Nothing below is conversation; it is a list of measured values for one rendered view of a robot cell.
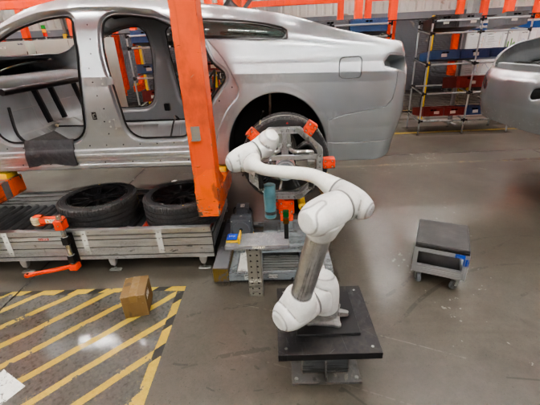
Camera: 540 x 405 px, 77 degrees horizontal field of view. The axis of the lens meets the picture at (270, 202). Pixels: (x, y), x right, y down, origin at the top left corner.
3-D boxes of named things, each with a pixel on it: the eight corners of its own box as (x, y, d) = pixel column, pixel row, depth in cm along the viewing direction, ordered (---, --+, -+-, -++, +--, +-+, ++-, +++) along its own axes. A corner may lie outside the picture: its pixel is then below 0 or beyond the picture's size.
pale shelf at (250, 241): (288, 235, 241) (288, 231, 239) (289, 248, 225) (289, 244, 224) (228, 237, 242) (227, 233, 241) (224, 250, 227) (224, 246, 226)
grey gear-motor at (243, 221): (256, 229, 320) (255, 195, 305) (254, 255, 282) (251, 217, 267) (238, 230, 321) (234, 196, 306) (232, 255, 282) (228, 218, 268)
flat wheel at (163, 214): (216, 197, 346) (214, 175, 337) (227, 226, 288) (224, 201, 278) (149, 206, 331) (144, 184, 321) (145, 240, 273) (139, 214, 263)
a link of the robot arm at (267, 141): (265, 138, 180) (246, 149, 174) (273, 120, 166) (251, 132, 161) (277, 153, 178) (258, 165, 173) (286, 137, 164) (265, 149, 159)
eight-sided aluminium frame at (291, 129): (321, 194, 263) (322, 124, 241) (322, 198, 257) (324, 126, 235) (251, 197, 265) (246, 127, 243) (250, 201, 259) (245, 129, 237)
